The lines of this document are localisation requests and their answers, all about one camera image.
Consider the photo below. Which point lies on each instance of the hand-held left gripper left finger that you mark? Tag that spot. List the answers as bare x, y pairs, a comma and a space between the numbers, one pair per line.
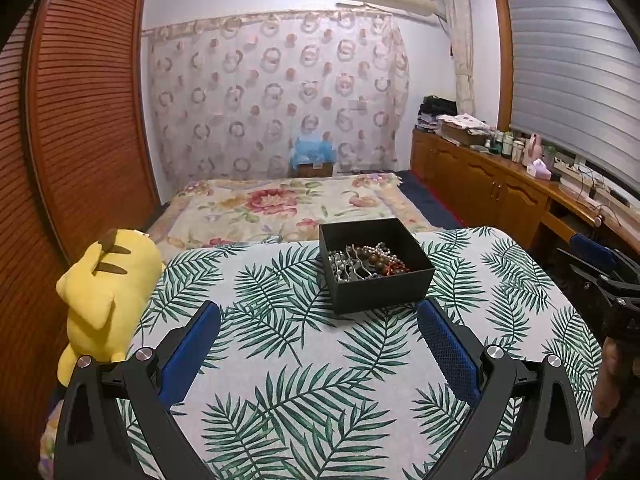
192, 350

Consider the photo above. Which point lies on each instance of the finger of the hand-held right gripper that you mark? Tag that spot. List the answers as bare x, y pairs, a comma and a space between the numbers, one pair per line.
592, 252
592, 276

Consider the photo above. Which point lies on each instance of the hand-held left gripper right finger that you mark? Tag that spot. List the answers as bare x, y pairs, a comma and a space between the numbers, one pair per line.
447, 350

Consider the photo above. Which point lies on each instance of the black cardboard box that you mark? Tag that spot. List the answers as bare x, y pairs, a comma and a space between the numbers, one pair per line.
380, 292

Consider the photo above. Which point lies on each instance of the silver wavy hair fork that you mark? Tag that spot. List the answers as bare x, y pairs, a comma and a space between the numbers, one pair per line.
352, 267

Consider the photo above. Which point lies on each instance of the person's right hand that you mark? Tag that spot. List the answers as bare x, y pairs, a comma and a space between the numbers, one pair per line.
607, 380

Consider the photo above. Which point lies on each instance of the pink tissue box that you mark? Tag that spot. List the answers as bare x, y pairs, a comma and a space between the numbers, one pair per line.
539, 170

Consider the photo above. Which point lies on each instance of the yellow plush toy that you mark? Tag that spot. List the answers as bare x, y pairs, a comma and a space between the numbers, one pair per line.
107, 290

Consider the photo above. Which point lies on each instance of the pink rabbit bottle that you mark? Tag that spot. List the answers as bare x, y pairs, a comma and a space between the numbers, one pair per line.
534, 147

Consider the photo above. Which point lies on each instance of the green leaf print cloth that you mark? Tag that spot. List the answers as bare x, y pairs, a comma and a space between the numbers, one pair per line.
310, 385

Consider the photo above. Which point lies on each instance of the wooden cabinet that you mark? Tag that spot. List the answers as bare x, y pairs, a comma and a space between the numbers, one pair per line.
480, 180

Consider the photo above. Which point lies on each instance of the group of small bottles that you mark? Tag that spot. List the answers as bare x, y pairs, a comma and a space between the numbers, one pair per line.
507, 145

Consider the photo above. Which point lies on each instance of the floral blanket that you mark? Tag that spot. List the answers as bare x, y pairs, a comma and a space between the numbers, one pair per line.
260, 205

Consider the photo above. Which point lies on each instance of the grey window blind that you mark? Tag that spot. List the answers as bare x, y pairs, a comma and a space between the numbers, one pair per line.
575, 75

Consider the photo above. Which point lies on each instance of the box with floral cloth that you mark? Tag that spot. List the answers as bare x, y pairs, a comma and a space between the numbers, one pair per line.
465, 127

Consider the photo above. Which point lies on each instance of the pile of dark clothes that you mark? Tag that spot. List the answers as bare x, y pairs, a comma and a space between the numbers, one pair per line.
437, 110

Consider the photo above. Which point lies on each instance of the small cardboard box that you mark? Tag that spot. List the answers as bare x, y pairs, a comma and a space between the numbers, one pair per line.
315, 170

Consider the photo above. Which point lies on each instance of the blue plastic bag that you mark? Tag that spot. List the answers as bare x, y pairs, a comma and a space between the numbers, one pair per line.
312, 150

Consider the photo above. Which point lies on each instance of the beige lace curtain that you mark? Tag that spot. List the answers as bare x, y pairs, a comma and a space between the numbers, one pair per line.
460, 45

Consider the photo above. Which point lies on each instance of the brown slatted wardrobe door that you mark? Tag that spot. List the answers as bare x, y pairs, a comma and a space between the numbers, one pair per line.
80, 110

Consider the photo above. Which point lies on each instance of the circle pattern curtain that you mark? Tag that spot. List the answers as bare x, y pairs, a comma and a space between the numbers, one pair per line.
250, 90

